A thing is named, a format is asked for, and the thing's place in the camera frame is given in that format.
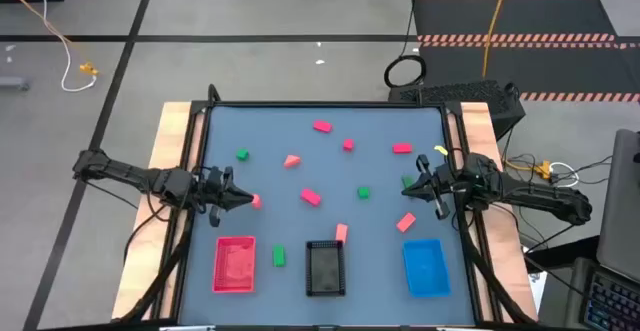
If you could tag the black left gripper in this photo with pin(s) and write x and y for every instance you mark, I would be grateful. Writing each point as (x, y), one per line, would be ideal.
(210, 193)

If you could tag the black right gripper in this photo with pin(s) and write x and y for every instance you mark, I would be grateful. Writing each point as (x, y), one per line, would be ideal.
(447, 186)

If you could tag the long green block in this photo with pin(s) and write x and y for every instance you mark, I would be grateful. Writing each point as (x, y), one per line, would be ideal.
(407, 181)

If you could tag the green cube block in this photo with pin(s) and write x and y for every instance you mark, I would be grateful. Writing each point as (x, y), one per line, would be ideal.
(242, 154)
(363, 193)

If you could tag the red rectangular block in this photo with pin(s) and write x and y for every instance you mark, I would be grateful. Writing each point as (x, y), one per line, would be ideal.
(322, 126)
(311, 197)
(402, 148)

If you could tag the orange wedge block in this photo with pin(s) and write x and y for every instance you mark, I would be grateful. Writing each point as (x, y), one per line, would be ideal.
(292, 161)

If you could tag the green wedge block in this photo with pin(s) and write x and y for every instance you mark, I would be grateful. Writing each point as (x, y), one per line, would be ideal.
(279, 256)

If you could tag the red cube block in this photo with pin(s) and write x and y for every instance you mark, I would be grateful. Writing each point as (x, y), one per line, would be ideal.
(348, 145)

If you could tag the pink block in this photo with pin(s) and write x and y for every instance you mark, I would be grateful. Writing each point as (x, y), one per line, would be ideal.
(341, 233)

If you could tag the black plastic basket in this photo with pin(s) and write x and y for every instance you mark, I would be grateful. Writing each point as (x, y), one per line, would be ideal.
(325, 268)

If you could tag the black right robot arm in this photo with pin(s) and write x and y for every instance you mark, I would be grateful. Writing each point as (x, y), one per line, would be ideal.
(530, 193)

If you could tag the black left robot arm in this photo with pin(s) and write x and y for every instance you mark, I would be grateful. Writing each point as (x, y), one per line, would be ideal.
(125, 173)

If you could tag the yellow small block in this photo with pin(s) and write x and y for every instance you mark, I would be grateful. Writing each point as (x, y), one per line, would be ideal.
(440, 149)

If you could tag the red plastic basket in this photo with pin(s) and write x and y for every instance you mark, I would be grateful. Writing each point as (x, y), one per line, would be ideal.
(234, 266)

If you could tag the blue plastic basket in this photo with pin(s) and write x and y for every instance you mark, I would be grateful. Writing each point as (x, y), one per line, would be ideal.
(426, 268)

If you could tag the blue table mat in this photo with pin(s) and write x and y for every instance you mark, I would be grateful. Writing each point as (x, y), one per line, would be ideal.
(280, 136)

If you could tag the black perforated computer tower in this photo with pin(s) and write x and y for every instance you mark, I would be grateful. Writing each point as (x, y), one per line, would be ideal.
(450, 92)

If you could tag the yellow power connector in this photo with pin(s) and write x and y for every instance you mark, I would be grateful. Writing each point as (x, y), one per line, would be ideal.
(543, 169)

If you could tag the black stand base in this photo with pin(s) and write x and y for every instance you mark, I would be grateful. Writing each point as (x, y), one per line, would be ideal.
(565, 253)

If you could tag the black mat with striped edge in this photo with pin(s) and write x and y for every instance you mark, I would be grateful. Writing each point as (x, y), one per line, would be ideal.
(550, 68)
(540, 16)

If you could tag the grey laptop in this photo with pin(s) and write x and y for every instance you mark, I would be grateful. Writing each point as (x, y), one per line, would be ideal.
(622, 206)

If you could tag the black laptop with lit keyboard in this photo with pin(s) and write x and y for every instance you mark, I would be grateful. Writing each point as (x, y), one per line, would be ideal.
(612, 303)

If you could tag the grey floor object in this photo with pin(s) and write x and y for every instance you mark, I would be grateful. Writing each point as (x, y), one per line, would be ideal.
(12, 83)

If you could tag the black table frame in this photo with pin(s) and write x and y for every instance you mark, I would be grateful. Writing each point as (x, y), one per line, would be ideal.
(325, 104)

